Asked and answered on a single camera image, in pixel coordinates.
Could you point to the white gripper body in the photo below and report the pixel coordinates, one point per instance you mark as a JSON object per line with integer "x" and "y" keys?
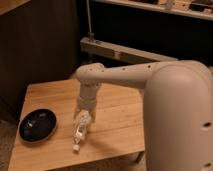
{"x": 86, "y": 103}

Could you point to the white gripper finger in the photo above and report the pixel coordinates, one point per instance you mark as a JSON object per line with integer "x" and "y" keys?
{"x": 93, "y": 115}
{"x": 76, "y": 112}

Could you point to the clear plastic bottle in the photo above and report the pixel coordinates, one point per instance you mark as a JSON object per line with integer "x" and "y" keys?
{"x": 82, "y": 123}

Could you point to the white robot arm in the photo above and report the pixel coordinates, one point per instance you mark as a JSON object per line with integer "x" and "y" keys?
{"x": 177, "y": 109}

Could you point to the black ceramic bowl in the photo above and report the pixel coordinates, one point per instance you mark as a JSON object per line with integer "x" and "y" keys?
{"x": 37, "y": 125}

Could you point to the wooden table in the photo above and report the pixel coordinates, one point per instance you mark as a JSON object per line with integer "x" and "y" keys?
{"x": 118, "y": 129}

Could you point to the grey metal beam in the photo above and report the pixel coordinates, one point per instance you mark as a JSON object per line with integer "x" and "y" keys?
{"x": 120, "y": 53}

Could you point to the metal pole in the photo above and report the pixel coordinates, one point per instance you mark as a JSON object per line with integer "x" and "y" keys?
{"x": 90, "y": 31}

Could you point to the wooden shelf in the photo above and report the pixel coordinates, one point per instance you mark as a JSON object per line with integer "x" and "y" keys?
{"x": 158, "y": 8}

